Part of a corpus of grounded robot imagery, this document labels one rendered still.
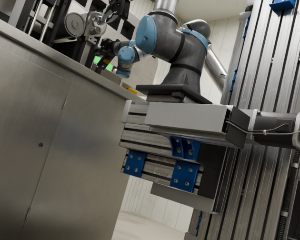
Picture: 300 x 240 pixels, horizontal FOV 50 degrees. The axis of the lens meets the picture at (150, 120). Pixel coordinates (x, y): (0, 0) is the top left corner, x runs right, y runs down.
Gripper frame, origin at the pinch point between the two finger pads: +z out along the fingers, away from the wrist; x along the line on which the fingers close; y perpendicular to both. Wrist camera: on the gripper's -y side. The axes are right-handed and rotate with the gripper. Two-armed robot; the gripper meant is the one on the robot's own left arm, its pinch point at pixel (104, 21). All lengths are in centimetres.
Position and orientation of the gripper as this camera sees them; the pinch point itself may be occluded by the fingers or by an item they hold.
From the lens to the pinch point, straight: 188.3
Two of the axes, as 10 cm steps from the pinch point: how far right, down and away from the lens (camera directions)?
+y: -2.6, -7.9, 5.6
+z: -7.4, 5.3, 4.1
